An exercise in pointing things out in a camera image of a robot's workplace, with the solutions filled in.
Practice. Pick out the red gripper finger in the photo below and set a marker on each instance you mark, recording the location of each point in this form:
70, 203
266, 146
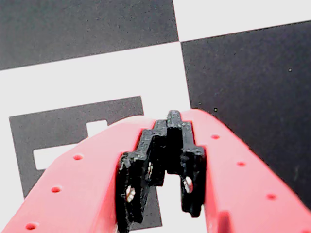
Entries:
73, 184
238, 189

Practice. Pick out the black white checkerboard marker mat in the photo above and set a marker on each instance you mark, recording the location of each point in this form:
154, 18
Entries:
73, 24

